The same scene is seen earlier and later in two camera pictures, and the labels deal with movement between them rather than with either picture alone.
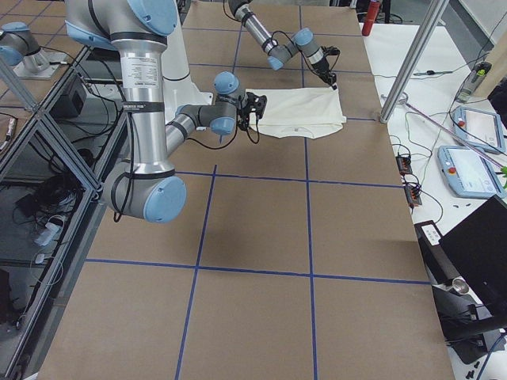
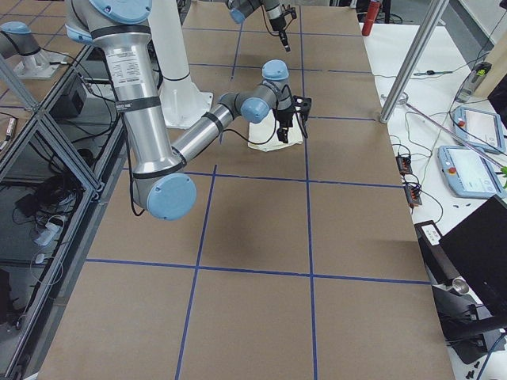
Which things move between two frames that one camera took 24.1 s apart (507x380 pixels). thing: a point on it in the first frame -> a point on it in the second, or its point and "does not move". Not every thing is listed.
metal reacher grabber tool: (405, 100) does not move
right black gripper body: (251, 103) -> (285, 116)
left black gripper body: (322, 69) -> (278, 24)
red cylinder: (373, 8) does not move
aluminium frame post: (433, 15) does not move
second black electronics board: (413, 195) does not move
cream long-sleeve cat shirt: (310, 112) -> (262, 131)
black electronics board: (404, 165) does not move
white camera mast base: (180, 89) does not move
